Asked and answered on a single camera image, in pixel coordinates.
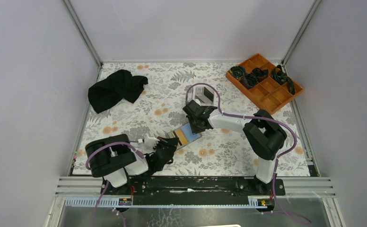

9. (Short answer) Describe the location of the grey blue card holder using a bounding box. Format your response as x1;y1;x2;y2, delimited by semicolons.
166;123;201;150

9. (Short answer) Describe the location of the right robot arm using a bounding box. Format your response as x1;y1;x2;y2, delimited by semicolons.
183;100;287;195

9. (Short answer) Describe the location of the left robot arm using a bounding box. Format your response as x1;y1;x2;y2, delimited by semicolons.
85;134;181;194

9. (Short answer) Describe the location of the white plastic card box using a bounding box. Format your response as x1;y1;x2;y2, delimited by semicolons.
188;85;218;106

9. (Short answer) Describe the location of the stack of cards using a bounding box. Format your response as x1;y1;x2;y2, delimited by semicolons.
195;87;214;105

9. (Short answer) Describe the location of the floral table mat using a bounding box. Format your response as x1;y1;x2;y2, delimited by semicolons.
74;62;311;177

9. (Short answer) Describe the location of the green yellow rolled tie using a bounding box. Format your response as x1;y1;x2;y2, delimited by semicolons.
229;65;247;80

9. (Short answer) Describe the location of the dark blue rolled tie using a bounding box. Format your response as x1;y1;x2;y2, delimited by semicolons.
239;68;269;89

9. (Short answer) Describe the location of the orange wooden divider tray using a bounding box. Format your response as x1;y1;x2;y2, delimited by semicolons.
226;53;304;114

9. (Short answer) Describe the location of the black cloth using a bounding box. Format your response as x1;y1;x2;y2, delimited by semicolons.
87;70;148;114

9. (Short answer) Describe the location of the black orange rolled tie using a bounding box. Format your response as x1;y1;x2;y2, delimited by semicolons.
271;65;296;95

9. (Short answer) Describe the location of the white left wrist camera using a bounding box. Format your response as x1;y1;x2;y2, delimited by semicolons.
138;133;159;154

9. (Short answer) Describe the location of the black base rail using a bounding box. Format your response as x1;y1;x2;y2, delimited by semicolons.
102;176;286;206

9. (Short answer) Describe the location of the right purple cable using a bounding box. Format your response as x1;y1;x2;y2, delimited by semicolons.
185;82;313;227

